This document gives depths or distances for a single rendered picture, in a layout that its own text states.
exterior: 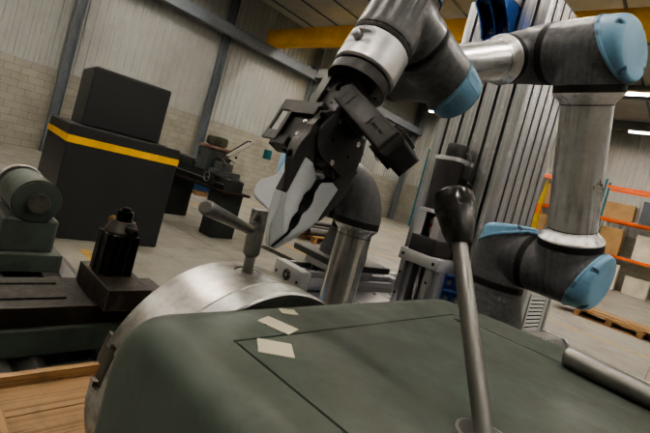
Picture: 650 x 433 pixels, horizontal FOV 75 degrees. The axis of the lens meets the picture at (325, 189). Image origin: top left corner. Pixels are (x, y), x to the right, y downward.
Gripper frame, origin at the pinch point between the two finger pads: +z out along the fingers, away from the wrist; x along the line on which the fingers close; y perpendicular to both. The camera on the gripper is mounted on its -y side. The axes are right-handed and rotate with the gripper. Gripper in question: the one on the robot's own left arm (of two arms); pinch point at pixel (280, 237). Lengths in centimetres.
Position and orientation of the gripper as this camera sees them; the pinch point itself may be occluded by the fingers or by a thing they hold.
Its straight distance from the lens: 41.7
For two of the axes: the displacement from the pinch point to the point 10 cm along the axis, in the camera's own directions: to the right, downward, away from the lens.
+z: -4.9, 8.4, -2.4
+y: -7.0, -2.1, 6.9
